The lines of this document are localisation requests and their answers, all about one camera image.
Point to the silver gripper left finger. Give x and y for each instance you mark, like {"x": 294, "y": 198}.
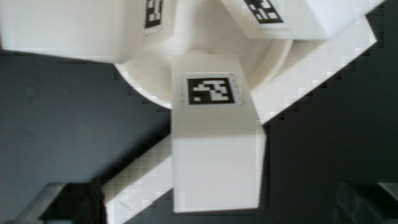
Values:
{"x": 68, "y": 204}

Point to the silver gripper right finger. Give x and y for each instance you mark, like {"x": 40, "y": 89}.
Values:
{"x": 367, "y": 203}

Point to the white round stool seat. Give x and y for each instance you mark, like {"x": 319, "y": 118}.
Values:
{"x": 207, "y": 35}

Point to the white front wall rail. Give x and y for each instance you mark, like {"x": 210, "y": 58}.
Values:
{"x": 141, "y": 183}

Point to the white wall rail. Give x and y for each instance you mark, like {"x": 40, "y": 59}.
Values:
{"x": 141, "y": 183}
{"x": 305, "y": 62}

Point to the white right wall rail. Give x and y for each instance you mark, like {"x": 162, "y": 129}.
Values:
{"x": 305, "y": 62}

